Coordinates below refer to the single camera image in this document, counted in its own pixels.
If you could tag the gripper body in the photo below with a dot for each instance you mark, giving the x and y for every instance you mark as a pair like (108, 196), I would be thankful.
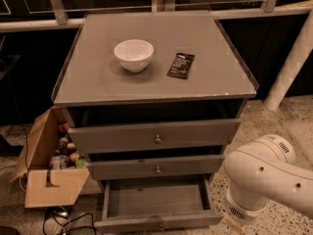
(241, 211)

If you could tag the grey bottom drawer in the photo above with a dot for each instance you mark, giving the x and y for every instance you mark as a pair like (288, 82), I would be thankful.
(160, 203)

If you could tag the grey drawer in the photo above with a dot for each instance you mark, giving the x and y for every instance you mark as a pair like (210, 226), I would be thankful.
(146, 168)
(153, 136)
(160, 203)

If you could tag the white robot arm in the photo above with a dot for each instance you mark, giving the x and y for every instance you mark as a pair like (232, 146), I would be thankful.
(264, 170)

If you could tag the grey middle drawer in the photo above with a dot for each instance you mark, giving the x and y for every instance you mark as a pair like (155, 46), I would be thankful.
(146, 168)

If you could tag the grey top drawer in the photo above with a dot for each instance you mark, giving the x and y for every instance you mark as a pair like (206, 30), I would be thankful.
(153, 136)

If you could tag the grey drawer cabinet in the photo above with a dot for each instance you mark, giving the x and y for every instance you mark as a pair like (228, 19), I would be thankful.
(95, 90)

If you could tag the dark snack packet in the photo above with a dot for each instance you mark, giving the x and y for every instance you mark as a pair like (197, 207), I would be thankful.
(181, 66)

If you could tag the green item in box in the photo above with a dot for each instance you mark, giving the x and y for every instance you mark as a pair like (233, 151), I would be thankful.
(80, 161)

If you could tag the red round item in box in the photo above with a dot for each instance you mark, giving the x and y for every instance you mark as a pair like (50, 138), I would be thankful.
(73, 157)

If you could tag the silver can in box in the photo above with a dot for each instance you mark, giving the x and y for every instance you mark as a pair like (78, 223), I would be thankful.
(59, 162)

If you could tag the dark bottle in box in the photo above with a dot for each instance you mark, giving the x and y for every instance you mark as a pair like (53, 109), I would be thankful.
(62, 146)

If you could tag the open cardboard box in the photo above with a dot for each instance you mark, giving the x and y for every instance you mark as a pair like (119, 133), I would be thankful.
(46, 187)

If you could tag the white ceramic bowl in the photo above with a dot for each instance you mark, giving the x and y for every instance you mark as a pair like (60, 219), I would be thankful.
(134, 54)

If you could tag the white diagonal post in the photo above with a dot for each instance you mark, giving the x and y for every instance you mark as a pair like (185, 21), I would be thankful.
(300, 50)

